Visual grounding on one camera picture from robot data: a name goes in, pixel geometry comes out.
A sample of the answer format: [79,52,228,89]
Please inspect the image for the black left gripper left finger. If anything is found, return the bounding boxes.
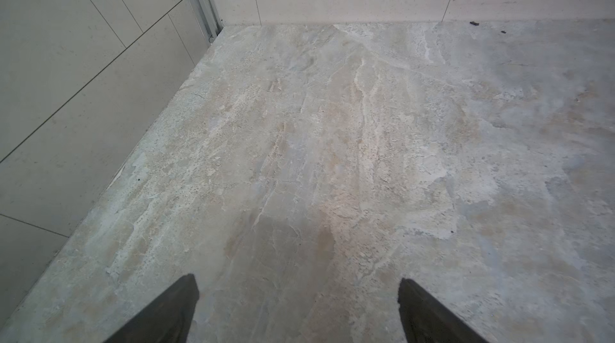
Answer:
[105,273,200,343]

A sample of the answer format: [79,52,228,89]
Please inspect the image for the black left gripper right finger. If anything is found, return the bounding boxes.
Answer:
[397,278,488,343]

